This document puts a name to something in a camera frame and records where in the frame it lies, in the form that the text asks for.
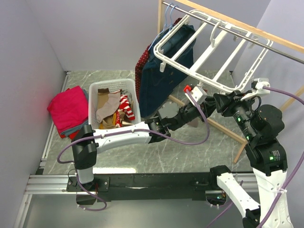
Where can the aluminium rail frame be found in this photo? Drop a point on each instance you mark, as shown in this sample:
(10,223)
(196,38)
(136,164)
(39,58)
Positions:
(27,197)

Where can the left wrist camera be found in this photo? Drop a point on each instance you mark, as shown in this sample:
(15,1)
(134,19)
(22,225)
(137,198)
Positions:
(197,93)

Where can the wooden clothes rack frame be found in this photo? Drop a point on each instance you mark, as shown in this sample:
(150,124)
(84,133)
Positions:
(214,80)

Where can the pink folded cloth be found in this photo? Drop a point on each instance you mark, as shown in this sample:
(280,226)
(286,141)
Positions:
(69,108)

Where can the tan stocking in basket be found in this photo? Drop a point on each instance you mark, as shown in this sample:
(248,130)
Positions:
(103,98)

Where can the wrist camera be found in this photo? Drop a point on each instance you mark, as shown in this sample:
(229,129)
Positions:
(257,88)
(197,93)

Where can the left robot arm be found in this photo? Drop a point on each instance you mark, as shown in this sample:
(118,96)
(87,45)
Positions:
(87,144)

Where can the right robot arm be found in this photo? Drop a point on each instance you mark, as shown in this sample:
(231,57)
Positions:
(267,157)

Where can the blue wire hanger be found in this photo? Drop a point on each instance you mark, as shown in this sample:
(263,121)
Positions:
(164,18)

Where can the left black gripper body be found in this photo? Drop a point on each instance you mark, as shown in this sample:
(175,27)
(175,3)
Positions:
(204,108)

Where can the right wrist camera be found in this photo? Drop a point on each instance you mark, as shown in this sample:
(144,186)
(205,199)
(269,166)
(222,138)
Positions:
(257,88)

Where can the red white striped sock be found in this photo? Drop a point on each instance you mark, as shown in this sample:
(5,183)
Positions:
(125,107)

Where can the white laundry basket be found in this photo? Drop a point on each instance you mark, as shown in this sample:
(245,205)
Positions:
(118,119)

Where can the metal hanging rod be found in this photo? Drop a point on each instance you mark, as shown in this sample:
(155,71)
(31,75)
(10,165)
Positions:
(244,26)

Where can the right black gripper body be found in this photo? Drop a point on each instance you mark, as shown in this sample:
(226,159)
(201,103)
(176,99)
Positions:
(236,104)

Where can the white plastic clip hanger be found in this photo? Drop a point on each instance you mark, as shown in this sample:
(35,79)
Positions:
(219,35)

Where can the dark blue denim garment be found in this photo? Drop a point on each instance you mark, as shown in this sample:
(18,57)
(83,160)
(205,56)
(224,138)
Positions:
(156,86)

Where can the black base beam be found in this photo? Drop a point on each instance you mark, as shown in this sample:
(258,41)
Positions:
(148,186)

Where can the beige striped-cuff sock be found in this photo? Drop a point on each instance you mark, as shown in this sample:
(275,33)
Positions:
(194,123)
(114,101)

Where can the red polka dot garment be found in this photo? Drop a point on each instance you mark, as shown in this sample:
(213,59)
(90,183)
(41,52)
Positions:
(141,64)

